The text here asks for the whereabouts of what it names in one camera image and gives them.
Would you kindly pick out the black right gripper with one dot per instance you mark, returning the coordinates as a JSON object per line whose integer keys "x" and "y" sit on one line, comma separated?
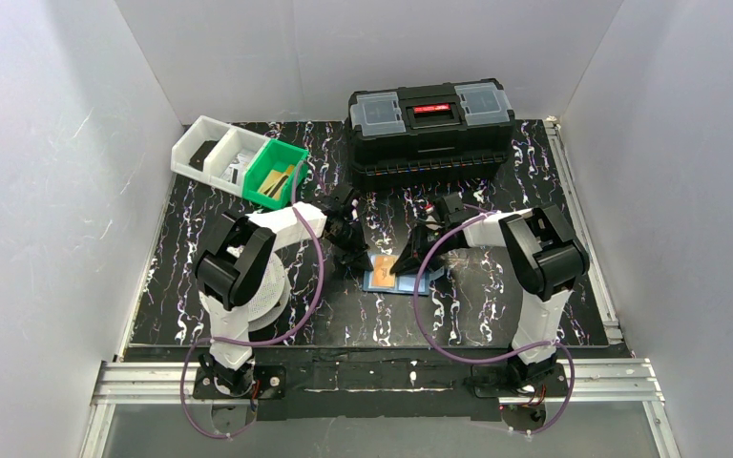
{"x": 426, "y": 237}

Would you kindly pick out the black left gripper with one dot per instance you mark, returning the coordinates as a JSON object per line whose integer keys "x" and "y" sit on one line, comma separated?
{"x": 350, "y": 233}

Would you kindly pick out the orange gold card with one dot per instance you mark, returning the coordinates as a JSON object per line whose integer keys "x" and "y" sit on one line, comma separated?
{"x": 381, "y": 276}

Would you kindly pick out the gold credit card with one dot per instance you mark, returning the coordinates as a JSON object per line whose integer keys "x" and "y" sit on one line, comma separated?
{"x": 272, "y": 185}

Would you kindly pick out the white printed card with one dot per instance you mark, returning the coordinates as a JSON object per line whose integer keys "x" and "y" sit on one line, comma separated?
{"x": 235, "y": 170}

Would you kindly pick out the black credit card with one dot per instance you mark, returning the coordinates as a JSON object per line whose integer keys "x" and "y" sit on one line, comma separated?
{"x": 198, "y": 158}

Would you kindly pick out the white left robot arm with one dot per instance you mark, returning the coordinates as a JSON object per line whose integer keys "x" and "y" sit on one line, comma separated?
{"x": 238, "y": 269}

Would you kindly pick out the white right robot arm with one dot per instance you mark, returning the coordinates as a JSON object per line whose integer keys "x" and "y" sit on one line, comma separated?
{"x": 546, "y": 255}

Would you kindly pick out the green plastic bin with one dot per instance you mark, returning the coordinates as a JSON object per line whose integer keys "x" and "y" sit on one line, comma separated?
{"x": 275, "y": 155}

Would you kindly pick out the black toolbox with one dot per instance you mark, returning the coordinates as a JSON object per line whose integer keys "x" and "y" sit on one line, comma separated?
{"x": 426, "y": 134}

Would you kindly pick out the white bin middle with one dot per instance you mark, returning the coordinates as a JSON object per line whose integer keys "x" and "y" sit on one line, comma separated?
{"x": 229, "y": 160}

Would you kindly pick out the white bin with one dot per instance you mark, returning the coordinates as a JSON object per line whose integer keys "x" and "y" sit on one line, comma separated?
{"x": 229, "y": 160}
{"x": 189, "y": 154}

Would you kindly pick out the white bin far left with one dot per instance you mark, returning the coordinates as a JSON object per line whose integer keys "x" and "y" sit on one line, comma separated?
{"x": 189, "y": 154}

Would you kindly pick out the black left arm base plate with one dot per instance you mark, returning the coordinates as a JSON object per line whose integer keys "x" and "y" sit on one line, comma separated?
{"x": 249, "y": 382}

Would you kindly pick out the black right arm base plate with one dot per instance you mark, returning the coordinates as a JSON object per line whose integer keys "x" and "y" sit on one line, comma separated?
{"x": 525, "y": 384}

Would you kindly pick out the aluminium rail frame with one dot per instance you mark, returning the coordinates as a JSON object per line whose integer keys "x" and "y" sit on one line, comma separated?
{"x": 359, "y": 380}

